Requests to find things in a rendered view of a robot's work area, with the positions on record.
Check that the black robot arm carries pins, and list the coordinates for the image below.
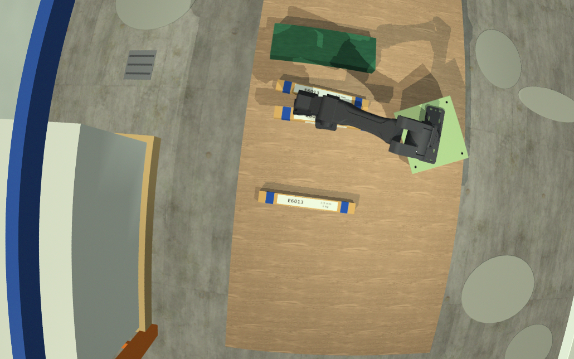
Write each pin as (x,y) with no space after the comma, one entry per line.
(329,110)

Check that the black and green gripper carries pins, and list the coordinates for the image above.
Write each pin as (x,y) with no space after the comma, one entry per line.
(319,126)

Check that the tan welding electrode pack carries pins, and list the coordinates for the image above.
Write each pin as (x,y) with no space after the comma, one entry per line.
(306,202)
(286,113)
(293,88)

